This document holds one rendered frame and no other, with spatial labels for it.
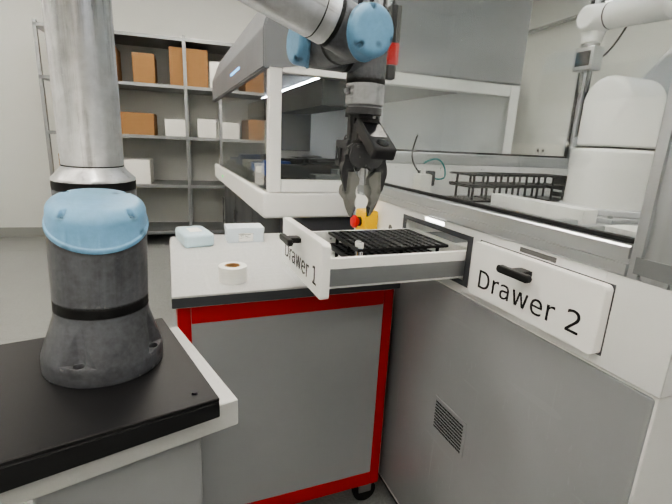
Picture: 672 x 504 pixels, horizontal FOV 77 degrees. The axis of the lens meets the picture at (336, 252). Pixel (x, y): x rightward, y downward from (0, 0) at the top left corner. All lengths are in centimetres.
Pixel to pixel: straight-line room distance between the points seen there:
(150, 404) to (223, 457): 69
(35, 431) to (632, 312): 76
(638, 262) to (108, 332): 71
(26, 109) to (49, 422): 486
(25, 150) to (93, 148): 465
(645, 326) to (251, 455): 96
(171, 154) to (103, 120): 437
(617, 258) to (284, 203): 127
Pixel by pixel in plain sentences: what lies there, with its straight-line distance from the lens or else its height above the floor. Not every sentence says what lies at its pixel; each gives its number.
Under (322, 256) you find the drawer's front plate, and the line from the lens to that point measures 78.
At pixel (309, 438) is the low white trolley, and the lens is 130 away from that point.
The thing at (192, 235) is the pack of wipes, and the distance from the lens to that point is 142.
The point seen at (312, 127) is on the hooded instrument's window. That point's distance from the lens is 176.
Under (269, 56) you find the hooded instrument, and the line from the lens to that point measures 171.
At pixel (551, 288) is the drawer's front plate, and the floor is 89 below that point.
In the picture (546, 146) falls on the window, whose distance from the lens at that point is 84.
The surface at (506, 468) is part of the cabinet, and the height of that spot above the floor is 50.
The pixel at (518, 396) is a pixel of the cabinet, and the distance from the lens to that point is 91.
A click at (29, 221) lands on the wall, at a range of 546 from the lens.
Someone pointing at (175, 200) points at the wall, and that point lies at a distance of 513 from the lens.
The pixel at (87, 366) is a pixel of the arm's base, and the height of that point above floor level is 82.
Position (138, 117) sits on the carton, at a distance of 471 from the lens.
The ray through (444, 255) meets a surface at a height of 89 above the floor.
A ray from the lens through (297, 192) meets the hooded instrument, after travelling 174.
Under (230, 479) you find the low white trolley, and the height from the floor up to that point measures 23.
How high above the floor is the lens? 111
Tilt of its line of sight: 15 degrees down
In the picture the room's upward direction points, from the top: 3 degrees clockwise
